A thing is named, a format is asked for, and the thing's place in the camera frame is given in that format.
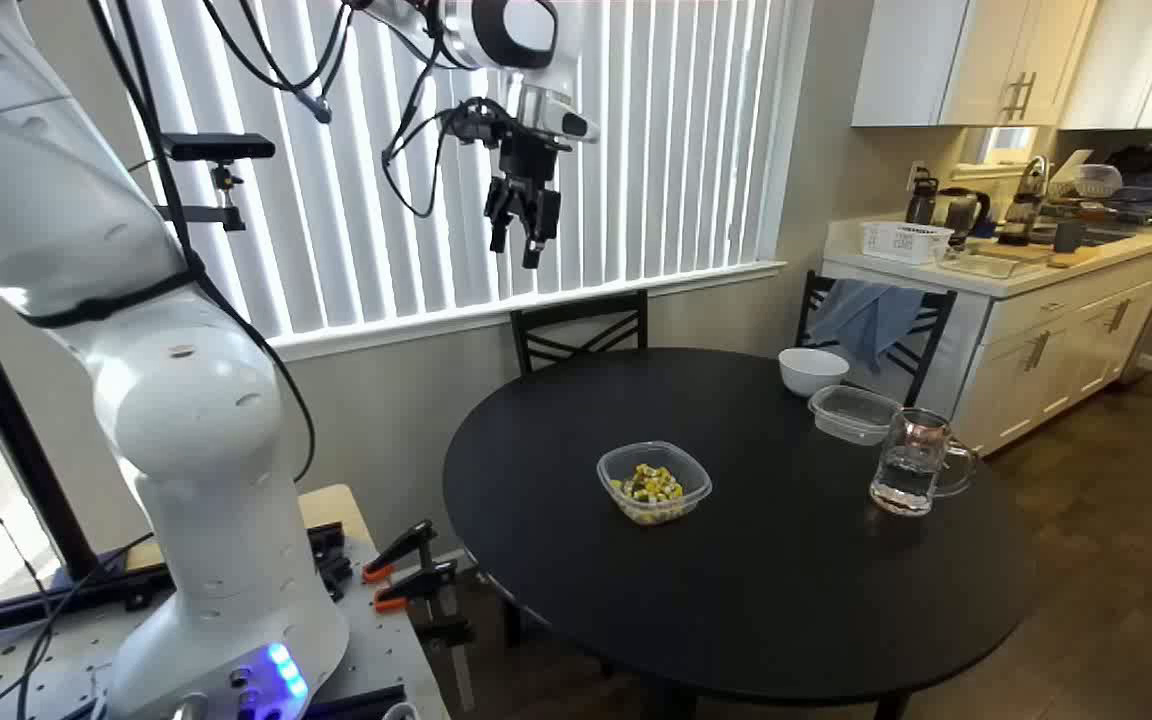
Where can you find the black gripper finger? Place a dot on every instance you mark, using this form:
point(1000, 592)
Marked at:
point(503, 216)
point(540, 228)

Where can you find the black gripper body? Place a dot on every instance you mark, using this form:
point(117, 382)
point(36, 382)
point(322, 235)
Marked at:
point(527, 152)

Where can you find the clear plastic lunchbox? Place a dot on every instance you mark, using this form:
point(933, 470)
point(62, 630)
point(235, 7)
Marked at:
point(618, 464)

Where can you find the yellow food pieces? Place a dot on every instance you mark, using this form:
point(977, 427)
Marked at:
point(649, 490)

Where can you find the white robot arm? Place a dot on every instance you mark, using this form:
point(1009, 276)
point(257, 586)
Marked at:
point(190, 407)

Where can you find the black chair by window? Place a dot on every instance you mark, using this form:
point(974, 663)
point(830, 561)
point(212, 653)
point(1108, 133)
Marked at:
point(556, 334)

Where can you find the white vertical blinds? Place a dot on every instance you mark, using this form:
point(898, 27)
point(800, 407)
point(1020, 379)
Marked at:
point(370, 213)

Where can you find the white bowl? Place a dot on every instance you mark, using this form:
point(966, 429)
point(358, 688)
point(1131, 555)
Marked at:
point(811, 370)

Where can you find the black round table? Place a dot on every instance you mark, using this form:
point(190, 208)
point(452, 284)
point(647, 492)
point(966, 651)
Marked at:
point(786, 586)

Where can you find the blue cloth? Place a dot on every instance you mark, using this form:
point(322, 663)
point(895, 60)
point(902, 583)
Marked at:
point(867, 320)

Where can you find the black chair with cloth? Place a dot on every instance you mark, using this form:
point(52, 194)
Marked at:
point(912, 353)

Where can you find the empty clear plastic container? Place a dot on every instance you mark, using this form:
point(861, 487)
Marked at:
point(854, 414)

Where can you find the black coffee maker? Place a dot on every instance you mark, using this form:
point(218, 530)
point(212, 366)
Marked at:
point(941, 207)

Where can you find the glass measuring pitcher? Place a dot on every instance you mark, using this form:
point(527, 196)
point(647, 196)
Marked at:
point(918, 464)

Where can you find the white kitchen counter cabinet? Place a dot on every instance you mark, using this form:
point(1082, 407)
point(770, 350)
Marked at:
point(1030, 334)

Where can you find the white upper cabinets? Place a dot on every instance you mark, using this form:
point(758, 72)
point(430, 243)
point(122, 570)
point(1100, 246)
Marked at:
point(1004, 60)

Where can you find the robot mounting bench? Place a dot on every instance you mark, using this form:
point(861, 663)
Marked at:
point(376, 675)

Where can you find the black camera on stand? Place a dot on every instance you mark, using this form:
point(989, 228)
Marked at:
point(218, 152)

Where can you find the orange handled clamp upper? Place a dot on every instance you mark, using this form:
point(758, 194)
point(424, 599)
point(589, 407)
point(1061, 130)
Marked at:
point(413, 536)

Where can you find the orange handled clamp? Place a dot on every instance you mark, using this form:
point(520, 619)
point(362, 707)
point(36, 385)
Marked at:
point(413, 536)
point(419, 586)

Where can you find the orange handled clamp lower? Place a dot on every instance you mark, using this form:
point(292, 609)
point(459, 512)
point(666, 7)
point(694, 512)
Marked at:
point(419, 586)

